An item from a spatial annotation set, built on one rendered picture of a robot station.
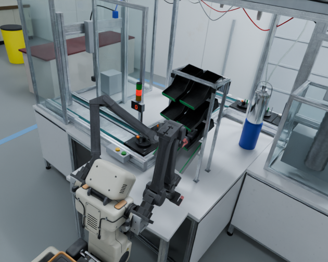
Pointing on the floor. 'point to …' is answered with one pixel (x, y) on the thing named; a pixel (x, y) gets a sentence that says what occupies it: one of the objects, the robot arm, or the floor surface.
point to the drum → (13, 42)
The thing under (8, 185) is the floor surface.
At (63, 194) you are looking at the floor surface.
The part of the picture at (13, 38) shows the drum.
